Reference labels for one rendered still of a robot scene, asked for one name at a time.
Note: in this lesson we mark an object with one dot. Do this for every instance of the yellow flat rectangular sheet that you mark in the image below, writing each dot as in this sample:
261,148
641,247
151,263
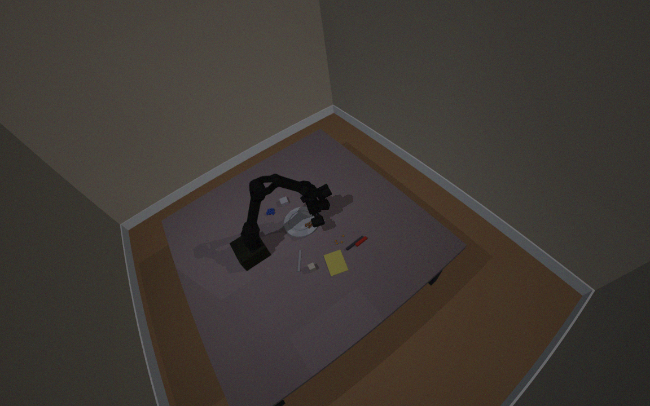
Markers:
335,262

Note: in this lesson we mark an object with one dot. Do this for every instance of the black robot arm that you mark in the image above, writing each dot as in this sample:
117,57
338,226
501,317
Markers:
310,193

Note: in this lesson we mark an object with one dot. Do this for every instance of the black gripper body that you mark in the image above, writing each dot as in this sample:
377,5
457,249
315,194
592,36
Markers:
318,219

